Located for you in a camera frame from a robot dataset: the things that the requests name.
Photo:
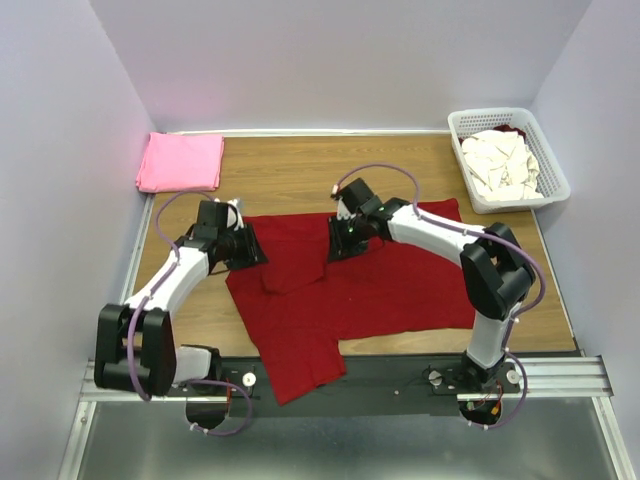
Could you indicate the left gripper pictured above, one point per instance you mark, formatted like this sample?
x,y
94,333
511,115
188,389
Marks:
x,y
253,253

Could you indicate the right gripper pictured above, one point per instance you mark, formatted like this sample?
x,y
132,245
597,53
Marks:
x,y
338,247

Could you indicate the red t shirt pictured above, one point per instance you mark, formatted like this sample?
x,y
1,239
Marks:
x,y
298,306

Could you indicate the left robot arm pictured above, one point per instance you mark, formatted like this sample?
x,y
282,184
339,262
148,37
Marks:
x,y
135,348

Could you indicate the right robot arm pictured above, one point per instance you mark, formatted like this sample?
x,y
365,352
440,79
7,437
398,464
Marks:
x,y
496,274

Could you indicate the folded pink t shirt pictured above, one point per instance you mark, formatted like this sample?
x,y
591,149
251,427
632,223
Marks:
x,y
174,163

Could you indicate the cream white t shirt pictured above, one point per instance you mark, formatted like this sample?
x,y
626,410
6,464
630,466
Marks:
x,y
502,166

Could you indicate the dark red shirt in basket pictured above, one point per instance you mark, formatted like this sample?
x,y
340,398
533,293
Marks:
x,y
505,128

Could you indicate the white plastic basket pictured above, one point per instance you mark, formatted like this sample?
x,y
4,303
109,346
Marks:
x,y
551,180

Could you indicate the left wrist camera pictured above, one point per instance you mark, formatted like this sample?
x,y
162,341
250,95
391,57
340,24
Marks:
x,y
234,208

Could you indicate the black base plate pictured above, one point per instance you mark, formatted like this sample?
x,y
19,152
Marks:
x,y
374,385

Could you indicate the aluminium frame rail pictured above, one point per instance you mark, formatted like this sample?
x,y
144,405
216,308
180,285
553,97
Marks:
x,y
536,415

